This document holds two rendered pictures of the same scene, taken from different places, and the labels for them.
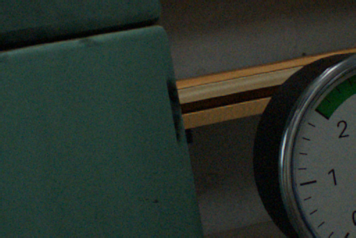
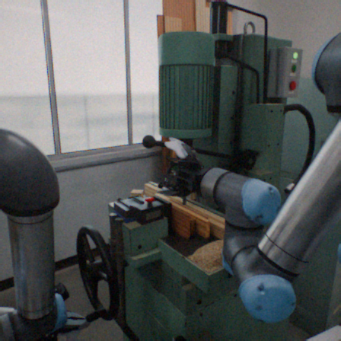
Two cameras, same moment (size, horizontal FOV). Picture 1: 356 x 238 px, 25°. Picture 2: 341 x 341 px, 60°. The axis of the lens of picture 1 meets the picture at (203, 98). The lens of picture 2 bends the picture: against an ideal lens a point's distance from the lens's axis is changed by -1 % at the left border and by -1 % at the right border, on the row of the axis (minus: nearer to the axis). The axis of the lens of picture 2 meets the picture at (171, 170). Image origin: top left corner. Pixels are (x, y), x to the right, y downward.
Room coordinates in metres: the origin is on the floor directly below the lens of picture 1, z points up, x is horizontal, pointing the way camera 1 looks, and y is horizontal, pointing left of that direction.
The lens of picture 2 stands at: (-0.05, -0.63, 1.34)
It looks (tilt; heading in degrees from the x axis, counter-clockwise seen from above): 15 degrees down; 67
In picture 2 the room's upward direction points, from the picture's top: straight up
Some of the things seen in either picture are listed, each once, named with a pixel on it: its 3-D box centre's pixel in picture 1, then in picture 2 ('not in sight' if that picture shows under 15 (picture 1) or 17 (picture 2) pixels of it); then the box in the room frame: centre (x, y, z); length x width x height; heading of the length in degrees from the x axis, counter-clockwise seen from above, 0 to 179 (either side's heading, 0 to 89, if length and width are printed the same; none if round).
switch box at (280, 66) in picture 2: not in sight; (285, 73); (0.72, 0.19, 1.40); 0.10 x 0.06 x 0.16; 13
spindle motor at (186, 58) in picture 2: not in sight; (186, 87); (0.38, 0.26, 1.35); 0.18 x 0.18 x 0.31
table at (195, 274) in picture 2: not in sight; (160, 234); (0.27, 0.23, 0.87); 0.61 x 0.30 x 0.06; 103
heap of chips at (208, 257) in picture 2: not in sight; (217, 250); (0.35, -0.01, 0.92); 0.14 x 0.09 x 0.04; 13
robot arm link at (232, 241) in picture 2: not in sight; (243, 248); (0.28, -0.21, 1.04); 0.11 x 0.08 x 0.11; 67
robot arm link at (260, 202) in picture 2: not in sight; (246, 199); (0.29, -0.19, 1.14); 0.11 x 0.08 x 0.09; 103
